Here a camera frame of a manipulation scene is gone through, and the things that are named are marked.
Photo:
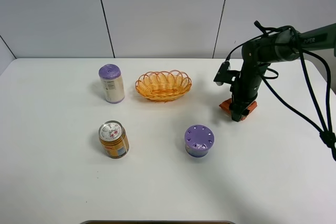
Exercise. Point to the orange drink can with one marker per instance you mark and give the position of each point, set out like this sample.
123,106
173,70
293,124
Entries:
113,139

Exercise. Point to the purple lidded round container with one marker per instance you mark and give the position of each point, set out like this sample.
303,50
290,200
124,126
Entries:
199,139

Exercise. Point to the purple-capped cream cylinder roll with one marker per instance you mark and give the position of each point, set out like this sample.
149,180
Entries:
112,82

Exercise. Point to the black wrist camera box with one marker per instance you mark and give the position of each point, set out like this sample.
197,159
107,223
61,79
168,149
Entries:
225,74

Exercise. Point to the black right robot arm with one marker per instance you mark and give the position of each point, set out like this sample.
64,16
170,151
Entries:
274,45

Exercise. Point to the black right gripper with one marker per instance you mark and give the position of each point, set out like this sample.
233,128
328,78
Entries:
245,89

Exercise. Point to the orange waffle slice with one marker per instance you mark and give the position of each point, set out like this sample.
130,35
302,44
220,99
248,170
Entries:
225,107

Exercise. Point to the orange woven wicker basket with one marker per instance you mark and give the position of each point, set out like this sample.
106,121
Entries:
163,86

